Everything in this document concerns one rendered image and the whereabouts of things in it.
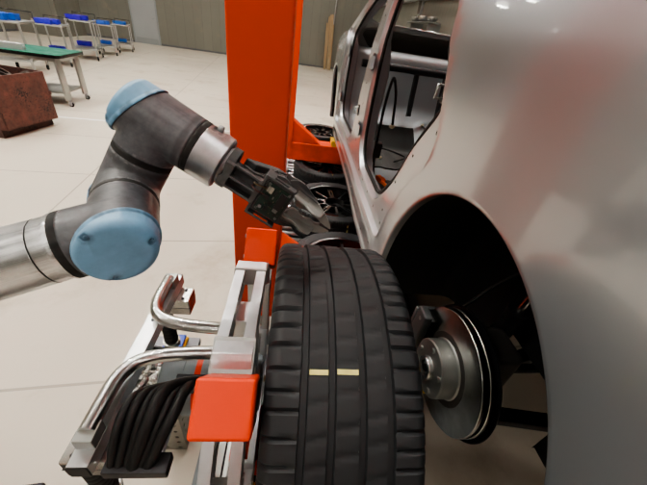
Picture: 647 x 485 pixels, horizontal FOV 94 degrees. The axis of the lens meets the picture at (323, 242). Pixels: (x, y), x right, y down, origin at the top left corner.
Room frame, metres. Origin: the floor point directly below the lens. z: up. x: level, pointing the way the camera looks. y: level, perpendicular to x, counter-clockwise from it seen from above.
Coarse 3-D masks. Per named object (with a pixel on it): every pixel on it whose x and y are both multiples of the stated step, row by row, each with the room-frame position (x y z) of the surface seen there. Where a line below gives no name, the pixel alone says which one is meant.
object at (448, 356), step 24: (432, 312) 0.65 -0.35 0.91; (456, 312) 0.57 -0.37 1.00; (432, 336) 0.60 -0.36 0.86; (456, 336) 0.52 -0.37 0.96; (480, 336) 0.49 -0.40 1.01; (432, 360) 0.50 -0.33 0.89; (456, 360) 0.48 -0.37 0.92; (480, 360) 0.44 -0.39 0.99; (432, 384) 0.46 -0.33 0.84; (456, 384) 0.44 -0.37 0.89; (480, 384) 0.40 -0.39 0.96; (432, 408) 0.47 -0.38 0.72; (456, 408) 0.41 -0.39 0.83; (480, 408) 0.37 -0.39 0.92; (456, 432) 0.37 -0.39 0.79; (480, 432) 0.35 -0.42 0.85
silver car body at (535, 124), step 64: (384, 0) 2.66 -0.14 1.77; (512, 0) 0.68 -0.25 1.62; (576, 0) 0.53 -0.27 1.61; (640, 0) 0.43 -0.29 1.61; (384, 64) 1.81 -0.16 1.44; (448, 64) 0.83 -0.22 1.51; (512, 64) 0.59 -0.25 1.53; (576, 64) 0.46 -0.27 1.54; (640, 64) 0.38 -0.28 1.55; (384, 128) 2.80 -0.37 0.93; (448, 128) 0.72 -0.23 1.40; (512, 128) 0.52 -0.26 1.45; (576, 128) 0.41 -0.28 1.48; (640, 128) 0.34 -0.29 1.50; (384, 192) 1.10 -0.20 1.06; (512, 192) 0.45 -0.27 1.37; (576, 192) 0.36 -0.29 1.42; (640, 192) 0.30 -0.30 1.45; (576, 256) 0.31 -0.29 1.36; (640, 256) 0.26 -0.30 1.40; (576, 320) 0.26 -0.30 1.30; (640, 320) 0.22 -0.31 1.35; (576, 384) 0.22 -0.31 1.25; (640, 384) 0.18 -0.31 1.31; (576, 448) 0.17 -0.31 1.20; (640, 448) 0.15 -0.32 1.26
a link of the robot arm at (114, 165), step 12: (108, 156) 0.41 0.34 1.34; (120, 156) 0.41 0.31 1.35; (108, 168) 0.40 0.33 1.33; (120, 168) 0.40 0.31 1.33; (132, 168) 0.41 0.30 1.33; (144, 168) 0.41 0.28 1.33; (156, 168) 0.42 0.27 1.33; (96, 180) 0.38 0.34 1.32; (144, 180) 0.40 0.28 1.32; (156, 180) 0.43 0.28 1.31; (156, 192) 0.40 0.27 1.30
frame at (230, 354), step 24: (240, 264) 0.48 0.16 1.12; (264, 264) 0.49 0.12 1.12; (240, 288) 0.41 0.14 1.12; (264, 288) 0.45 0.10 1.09; (264, 312) 0.61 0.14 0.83; (216, 336) 0.29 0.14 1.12; (264, 336) 0.60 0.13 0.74; (216, 360) 0.26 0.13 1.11; (240, 360) 0.27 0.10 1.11; (264, 360) 0.55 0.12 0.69; (216, 456) 0.18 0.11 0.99; (240, 456) 0.18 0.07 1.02; (216, 480) 0.16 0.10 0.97; (240, 480) 0.16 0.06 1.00
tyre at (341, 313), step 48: (288, 288) 0.37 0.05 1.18; (336, 288) 0.39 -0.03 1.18; (384, 288) 0.41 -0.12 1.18; (288, 336) 0.29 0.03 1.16; (336, 336) 0.30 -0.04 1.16; (384, 336) 0.32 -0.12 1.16; (288, 384) 0.23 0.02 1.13; (336, 384) 0.24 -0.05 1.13; (384, 384) 0.25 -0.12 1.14; (288, 432) 0.18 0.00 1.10; (336, 432) 0.19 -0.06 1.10; (384, 432) 0.20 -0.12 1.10; (288, 480) 0.14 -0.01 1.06; (336, 480) 0.15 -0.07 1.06; (384, 480) 0.16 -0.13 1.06
